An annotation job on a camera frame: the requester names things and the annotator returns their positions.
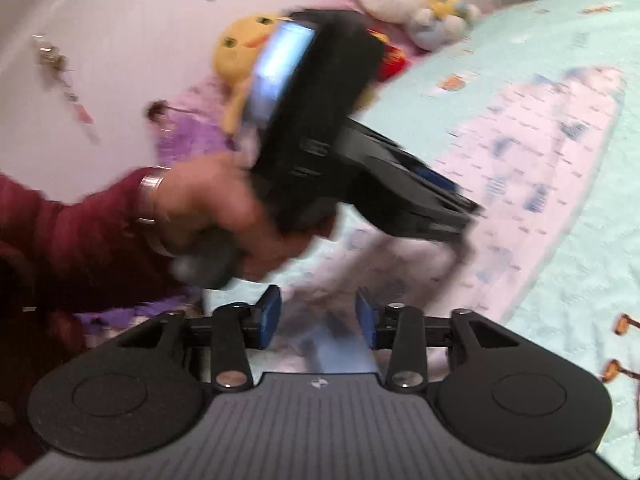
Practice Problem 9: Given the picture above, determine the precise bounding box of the bee-print quilted bedspread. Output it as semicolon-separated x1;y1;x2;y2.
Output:
370;0;640;461

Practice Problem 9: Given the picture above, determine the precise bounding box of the white diamond-print shirt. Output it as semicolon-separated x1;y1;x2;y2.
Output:
280;65;626;376

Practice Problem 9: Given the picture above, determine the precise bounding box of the red plush toy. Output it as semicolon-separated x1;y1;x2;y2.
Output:
370;30;409;82

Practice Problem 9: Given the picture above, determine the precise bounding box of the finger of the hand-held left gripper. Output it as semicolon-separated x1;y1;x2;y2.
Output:
340;180;476;256
345;120;483;218

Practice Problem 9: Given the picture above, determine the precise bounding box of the hanging wall ornament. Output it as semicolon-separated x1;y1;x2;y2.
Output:
31;34;101;147

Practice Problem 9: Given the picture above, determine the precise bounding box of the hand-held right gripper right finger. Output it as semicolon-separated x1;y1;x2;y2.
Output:
354;287;523;393

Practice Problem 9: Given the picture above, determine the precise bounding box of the silver bracelet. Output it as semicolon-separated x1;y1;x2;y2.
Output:
135;169;173;258

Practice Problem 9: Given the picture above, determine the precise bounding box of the person's left hand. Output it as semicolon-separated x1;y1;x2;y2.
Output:
152;151;337;283

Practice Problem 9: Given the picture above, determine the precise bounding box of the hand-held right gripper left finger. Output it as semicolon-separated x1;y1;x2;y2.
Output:
114;285;282;393

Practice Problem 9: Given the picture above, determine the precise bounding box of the yellow plush toy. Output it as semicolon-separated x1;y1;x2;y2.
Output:
212;15;287;136

